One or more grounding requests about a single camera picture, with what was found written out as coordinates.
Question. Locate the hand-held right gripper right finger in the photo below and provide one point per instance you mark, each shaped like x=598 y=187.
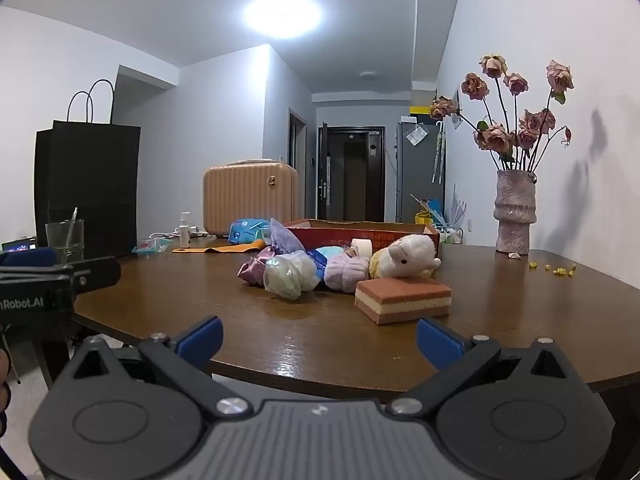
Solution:
x=440 y=345

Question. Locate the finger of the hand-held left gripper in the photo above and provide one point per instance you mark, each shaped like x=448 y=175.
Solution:
x=97 y=274
x=30 y=257

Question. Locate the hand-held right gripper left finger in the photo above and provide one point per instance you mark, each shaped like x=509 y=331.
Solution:
x=200 y=340

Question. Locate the brown and cream sponge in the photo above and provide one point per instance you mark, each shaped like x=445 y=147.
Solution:
x=400 y=292

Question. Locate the purple satin pouch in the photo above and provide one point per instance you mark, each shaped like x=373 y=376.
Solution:
x=252 y=270

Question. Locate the white and yellow plush toy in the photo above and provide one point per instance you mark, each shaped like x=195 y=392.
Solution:
x=405 y=255

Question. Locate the pale purple fluffy plush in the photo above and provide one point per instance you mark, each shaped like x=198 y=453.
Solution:
x=345 y=272

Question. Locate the white round sponge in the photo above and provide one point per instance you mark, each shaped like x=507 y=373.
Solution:
x=361 y=248

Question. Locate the red cardboard box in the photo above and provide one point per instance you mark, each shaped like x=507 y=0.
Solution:
x=380 y=235

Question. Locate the blue tissue pack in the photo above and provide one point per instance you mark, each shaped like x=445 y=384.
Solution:
x=316 y=260

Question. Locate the light blue plush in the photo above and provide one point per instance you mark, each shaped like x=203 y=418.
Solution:
x=330 y=251

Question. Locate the person's left hand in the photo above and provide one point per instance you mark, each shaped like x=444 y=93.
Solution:
x=4 y=365

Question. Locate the phone with lit screen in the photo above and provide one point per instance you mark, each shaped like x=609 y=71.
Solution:
x=20 y=246

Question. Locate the clear drinking glass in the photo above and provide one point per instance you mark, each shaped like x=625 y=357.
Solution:
x=65 y=247

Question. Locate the metal straw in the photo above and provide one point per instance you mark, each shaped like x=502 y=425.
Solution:
x=74 y=220

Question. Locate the clear plastic packet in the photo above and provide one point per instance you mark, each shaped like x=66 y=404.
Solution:
x=152 y=246

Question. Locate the black paper bag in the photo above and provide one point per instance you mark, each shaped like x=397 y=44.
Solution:
x=85 y=185

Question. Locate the orange shoehorn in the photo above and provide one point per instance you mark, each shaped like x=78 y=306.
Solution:
x=225 y=248

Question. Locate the white spray bottle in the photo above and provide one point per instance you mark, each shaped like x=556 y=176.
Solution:
x=184 y=235

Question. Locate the trolley with bottles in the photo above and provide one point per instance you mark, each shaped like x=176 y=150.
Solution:
x=450 y=235

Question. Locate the blue wipes pack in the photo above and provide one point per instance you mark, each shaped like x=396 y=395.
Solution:
x=245 y=230

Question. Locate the yellow bucket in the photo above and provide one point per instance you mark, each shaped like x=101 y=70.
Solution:
x=424 y=217

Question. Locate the blue dustpan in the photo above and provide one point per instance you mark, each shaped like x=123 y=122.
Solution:
x=435 y=207

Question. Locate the purple folding rack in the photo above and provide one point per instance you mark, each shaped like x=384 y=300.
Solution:
x=457 y=207

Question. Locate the yellow flower crumbs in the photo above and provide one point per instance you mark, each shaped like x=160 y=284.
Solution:
x=557 y=271

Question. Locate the beige ribbed suitcase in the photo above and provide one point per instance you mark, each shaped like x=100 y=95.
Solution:
x=250 y=200

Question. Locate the grey fridge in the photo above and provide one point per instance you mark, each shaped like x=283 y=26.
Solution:
x=415 y=185

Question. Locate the hanging umbrellas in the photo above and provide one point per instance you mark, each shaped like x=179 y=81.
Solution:
x=439 y=155

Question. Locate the dark entrance door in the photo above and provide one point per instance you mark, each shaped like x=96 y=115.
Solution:
x=325 y=175

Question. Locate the paper sheet on fridge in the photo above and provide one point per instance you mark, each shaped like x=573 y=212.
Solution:
x=415 y=135

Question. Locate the bunch of dried roses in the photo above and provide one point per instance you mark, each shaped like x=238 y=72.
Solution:
x=495 y=137

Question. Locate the yellow box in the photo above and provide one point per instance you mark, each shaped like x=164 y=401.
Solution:
x=420 y=110

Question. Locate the small ceiling lamp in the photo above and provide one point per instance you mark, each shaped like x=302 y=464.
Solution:
x=369 y=75

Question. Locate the round ceiling lamp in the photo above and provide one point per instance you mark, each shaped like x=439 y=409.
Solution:
x=282 y=15

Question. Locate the interior door frame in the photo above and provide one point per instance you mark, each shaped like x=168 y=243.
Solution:
x=291 y=160

